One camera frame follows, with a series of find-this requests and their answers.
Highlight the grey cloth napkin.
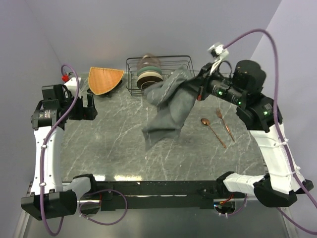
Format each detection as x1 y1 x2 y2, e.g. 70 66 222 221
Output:
142 66 198 151

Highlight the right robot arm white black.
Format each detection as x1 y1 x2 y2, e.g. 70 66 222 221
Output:
195 60 314 208

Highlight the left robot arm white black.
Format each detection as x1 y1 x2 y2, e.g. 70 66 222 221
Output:
21 84 98 221

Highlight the woven orange wicker tray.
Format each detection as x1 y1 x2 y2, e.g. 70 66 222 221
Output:
88 67 124 95

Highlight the copper fork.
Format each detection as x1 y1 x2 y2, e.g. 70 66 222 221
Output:
215 108 235 142

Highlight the copper spoon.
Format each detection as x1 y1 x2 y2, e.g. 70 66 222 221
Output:
200 118 227 148

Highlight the brown dark bowl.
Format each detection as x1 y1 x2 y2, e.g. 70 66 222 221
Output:
137 75 163 90

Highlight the green plate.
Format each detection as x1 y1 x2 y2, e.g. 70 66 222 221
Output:
137 66 162 76

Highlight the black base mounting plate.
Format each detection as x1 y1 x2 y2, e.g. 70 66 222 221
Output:
80 180 244 211

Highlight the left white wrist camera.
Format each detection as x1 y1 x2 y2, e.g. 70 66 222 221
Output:
61 75 77 96

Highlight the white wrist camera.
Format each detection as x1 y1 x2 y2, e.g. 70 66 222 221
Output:
207 42 230 75
61 75 77 96

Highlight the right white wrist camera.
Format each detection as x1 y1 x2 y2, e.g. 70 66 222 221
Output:
207 42 230 75

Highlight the black wire dish rack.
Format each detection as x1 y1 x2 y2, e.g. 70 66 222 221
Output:
125 54 195 96

